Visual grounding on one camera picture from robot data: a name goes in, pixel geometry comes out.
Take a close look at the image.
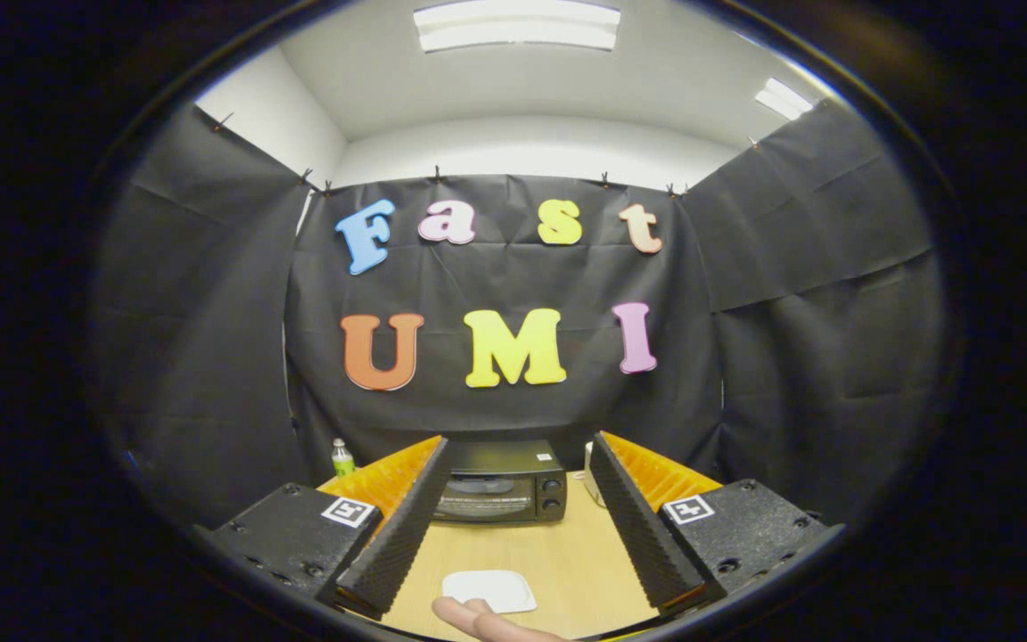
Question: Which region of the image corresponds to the long ceiling light panel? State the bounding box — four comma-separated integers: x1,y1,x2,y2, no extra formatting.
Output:
413,0,621,53

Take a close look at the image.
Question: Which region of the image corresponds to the black toaster oven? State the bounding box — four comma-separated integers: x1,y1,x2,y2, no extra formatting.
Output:
433,439,568,524

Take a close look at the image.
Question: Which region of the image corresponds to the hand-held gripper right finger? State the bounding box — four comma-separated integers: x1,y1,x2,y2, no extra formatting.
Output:
588,431,844,618

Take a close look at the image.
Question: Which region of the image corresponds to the white slot toaster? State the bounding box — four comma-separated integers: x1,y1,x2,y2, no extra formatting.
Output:
583,441,608,507

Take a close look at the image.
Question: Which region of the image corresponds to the white plate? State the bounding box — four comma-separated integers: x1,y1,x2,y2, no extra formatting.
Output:
442,570,538,614

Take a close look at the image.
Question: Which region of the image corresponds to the small ceiling light panel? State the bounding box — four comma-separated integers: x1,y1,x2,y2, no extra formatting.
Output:
754,78,814,121

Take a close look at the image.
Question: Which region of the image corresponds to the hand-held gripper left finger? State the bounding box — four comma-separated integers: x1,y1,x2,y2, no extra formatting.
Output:
210,435,452,622

